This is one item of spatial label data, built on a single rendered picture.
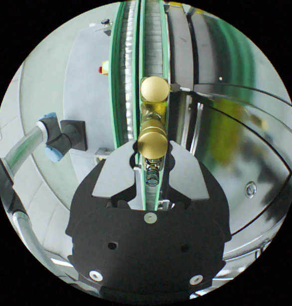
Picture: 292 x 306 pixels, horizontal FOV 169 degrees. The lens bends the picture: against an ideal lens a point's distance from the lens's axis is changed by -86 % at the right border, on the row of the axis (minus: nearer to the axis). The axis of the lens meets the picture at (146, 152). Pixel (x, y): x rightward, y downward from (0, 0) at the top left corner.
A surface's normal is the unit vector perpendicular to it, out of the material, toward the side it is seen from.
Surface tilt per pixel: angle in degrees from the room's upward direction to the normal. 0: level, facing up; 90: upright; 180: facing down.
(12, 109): 90
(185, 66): 0
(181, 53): 0
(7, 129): 90
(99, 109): 0
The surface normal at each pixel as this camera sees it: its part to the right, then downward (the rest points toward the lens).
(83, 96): -0.06, 0.54
